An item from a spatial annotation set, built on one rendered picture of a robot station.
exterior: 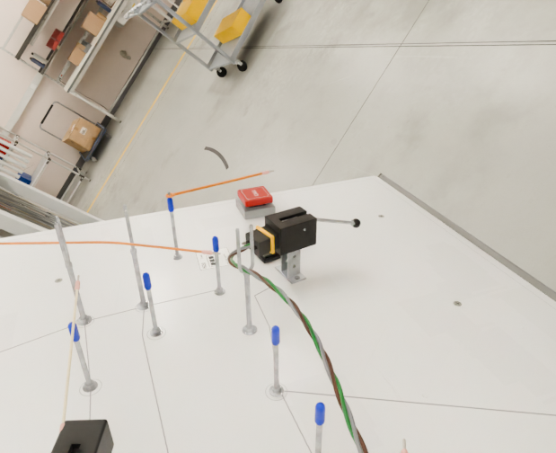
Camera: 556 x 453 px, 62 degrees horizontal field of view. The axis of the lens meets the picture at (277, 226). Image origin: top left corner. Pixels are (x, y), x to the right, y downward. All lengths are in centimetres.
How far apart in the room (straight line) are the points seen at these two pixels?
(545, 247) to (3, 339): 155
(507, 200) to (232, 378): 152
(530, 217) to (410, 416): 139
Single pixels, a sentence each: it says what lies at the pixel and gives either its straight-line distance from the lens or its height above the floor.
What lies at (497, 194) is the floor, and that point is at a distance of 193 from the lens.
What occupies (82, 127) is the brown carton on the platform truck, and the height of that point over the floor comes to 43.
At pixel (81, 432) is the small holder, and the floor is 134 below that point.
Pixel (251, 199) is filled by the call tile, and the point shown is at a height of 112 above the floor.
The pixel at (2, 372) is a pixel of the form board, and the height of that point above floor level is 136.
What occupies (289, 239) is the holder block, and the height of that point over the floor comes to 115.
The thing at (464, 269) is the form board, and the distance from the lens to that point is 71.
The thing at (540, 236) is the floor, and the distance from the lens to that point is 178.
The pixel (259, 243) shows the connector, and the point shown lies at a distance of 57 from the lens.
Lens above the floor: 149
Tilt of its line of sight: 33 degrees down
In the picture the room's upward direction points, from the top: 59 degrees counter-clockwise
